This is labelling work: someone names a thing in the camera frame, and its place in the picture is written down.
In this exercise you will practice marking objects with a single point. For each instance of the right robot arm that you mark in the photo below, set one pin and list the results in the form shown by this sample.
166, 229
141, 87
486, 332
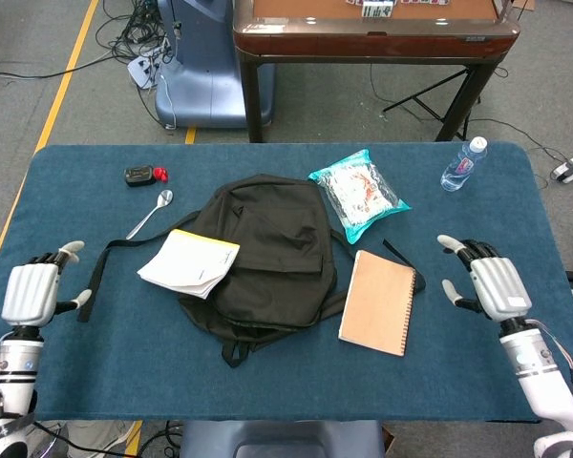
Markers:
539, 377

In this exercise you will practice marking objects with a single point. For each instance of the blue grey robot torso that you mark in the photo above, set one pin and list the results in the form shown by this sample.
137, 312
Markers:
282, 439

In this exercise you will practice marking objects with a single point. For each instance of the brown mahjong table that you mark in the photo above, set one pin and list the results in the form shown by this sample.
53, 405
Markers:
372, 43

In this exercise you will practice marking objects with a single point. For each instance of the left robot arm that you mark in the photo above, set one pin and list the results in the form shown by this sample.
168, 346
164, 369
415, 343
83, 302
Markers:
16, 377

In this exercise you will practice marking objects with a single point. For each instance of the blue grey machine base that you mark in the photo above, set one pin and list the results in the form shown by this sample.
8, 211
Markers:
200, 81

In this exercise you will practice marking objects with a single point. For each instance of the metal spoon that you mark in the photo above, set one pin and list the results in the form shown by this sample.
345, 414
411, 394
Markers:
163, 198

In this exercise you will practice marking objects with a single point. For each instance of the black and red device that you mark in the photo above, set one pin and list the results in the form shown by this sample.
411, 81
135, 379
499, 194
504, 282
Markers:
139, 175

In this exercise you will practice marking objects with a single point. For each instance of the kraft spiral notebook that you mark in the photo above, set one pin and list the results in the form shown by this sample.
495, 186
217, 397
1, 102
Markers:
377, 305

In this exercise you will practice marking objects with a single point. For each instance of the blue table cloth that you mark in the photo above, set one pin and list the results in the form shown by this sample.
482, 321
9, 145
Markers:
124, 372

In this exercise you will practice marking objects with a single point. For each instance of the teal clear snack bag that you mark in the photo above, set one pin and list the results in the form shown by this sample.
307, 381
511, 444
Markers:
358, 195

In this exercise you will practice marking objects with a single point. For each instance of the white book with yellow spine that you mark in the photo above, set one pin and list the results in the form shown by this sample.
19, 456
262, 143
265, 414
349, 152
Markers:
191, 262

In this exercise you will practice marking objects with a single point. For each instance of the upright mahjong tile set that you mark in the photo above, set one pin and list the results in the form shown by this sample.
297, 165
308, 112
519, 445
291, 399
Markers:
377, 8

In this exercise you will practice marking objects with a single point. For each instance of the black fabric backpack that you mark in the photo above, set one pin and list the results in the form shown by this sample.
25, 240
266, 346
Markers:
277, 248

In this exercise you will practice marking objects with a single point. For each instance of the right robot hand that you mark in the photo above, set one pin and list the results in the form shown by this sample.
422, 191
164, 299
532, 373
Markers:
499, 286

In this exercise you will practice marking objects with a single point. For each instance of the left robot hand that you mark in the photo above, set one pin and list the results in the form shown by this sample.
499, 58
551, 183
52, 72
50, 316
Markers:
28, 291

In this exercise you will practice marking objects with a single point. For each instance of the clear plastic water bottle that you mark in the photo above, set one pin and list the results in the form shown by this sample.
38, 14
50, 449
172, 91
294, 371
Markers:
460, 167

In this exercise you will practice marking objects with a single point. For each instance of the small red object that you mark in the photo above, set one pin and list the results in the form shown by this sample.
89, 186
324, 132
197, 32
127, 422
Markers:
161, 174

